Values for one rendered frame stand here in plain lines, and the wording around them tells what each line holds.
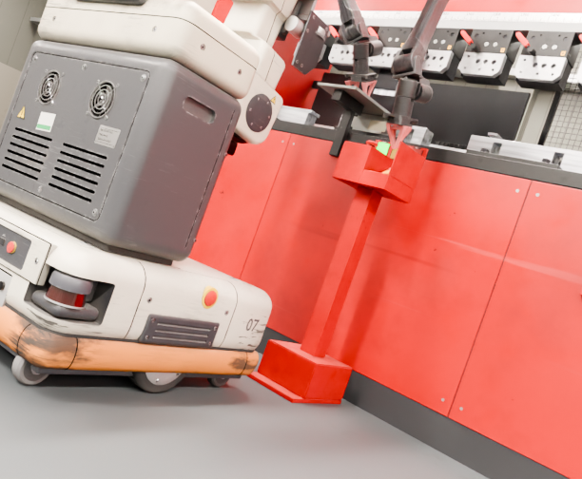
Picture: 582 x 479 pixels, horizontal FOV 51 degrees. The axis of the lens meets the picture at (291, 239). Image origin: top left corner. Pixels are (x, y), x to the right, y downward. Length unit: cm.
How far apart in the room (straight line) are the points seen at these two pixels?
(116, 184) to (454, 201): 110
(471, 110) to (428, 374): 133
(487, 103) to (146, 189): 186
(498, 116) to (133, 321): 192
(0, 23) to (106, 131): 1008
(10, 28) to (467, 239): 1015
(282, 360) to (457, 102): 153
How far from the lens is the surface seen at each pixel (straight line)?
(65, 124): 144
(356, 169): 186
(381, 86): 244
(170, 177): 129
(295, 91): 328
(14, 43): 1147
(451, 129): 283
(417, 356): 192
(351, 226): 187
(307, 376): 179
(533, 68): 216
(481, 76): 223
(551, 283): 181
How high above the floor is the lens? 42
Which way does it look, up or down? level
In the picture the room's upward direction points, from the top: 20 degrees clockwise
